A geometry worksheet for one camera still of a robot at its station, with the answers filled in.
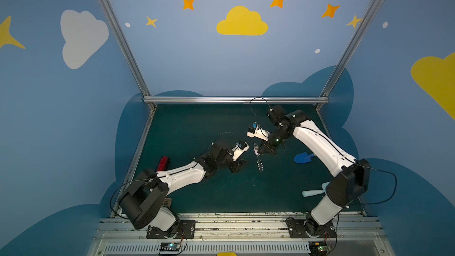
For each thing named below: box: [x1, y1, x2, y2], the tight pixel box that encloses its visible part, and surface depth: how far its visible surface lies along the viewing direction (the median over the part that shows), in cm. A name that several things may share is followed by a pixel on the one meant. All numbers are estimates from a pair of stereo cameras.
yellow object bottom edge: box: [216, 251, 237, 256], surface depth 71 cm
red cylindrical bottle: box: [156, 155, 169, 172], surface depth 94 cm
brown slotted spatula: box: [162, 197, 172, 208], surface depth 82 cm
